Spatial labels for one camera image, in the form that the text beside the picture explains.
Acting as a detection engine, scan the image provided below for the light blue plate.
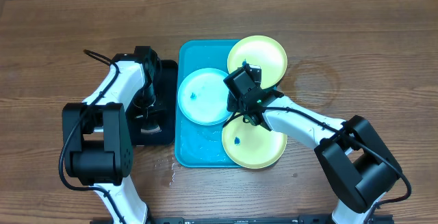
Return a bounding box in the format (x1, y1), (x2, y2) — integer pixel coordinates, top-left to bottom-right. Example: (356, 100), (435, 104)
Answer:
(177, 68), (231, 125)

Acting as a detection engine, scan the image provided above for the yellow plate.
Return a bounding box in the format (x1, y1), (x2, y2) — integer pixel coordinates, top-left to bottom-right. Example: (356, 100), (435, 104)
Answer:
(222, 119), (287, 169)
(227, 36), (287, 89)

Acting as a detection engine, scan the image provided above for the green brown sponge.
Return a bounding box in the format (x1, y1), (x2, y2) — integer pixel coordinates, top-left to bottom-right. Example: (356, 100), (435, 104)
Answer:
(140, 121), (161, 135)

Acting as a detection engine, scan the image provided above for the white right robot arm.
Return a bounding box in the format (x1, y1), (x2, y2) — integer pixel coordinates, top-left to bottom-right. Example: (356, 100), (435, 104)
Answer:
(227, 90), (402, 223)

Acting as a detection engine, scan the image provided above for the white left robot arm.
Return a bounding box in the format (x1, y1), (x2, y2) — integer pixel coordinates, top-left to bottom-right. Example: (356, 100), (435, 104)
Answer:
(58, 46), (162, 223)

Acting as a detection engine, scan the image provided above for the black plastic tray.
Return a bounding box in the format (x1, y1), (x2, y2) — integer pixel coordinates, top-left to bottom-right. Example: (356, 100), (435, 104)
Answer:
(127, 60), (178, 147)

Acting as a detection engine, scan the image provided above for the teal plastic tray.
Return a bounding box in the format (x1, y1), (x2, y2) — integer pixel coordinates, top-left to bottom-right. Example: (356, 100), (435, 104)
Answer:
(175, 39), (239, 168)

